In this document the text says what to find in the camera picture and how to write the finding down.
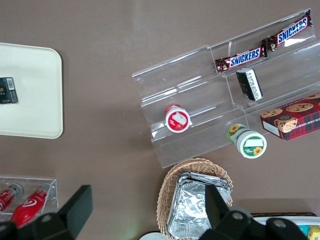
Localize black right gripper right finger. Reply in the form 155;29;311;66
199;185;254;240

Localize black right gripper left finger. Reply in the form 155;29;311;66
30;184;94;240

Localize foil-wrapped sandwich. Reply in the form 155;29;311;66
166;181;232;240
177;171;234;198

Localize woven wicker basket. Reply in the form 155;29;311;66
156;157;234;238

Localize cream plastic tray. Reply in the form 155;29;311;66
0;42;64;140

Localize clear acrylic bottle holder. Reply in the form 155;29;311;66
0;176;59;222

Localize red drink bottle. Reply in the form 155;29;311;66
0;183;24;214
9;182;52;228

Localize white round plate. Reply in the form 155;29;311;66
139;232;166;240

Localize white bin with dark rim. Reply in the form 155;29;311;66
249;212;320;240

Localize green sunflower yogurt cup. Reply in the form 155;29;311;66
226;123;268;159

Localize red strawberry yogurt cup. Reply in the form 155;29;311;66
164;103;194;133

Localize yellow snack packet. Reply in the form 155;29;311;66
306;224;320;240

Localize clear acrylic tiered shelf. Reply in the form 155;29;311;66
131;8;320;168

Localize red plaid cookie box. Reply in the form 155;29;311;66
259;92;320;142

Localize black and white small box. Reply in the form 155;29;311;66
235;68;264;102

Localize small black packet with barcode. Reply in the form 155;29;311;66
0;77;19;105

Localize Snickers chocolate bar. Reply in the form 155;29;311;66
261;9;314;53
215;45;269;75

